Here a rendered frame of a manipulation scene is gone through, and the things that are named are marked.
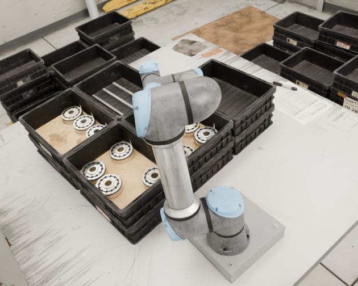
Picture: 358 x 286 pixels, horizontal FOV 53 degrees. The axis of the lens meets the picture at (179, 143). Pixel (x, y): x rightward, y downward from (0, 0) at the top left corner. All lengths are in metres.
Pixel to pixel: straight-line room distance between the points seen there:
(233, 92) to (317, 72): 1.08
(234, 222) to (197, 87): 0.48
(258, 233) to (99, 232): 0.62
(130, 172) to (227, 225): 0.51
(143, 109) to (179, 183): 0.27
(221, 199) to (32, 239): 0.83
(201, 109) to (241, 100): 0.88
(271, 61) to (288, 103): 1.15
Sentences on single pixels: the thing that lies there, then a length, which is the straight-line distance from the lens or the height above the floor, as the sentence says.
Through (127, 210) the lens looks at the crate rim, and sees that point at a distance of 1.26.
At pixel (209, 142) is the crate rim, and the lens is 1.42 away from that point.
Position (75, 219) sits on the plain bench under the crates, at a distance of 1.60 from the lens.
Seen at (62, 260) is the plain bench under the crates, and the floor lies 0.70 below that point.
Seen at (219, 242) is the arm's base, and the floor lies 0.82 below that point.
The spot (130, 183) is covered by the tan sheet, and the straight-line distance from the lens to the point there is 1.46.
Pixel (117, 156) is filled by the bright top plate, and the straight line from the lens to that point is 1.54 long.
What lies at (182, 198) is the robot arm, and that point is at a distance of 1.08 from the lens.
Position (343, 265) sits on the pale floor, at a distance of 2.23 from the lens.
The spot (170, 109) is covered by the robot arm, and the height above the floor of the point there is 1.37.
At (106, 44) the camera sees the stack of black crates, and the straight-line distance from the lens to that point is 3.13.
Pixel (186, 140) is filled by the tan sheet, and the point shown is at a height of 0.83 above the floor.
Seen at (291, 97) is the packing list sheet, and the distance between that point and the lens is 1.99.
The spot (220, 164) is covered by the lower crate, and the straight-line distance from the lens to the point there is 1.60.
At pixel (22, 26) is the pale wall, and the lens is 4.67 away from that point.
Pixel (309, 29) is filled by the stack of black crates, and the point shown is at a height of 0.38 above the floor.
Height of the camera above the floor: 1.93
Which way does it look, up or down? 45 degrees down
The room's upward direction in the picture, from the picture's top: 10 degrees counter-clockwise
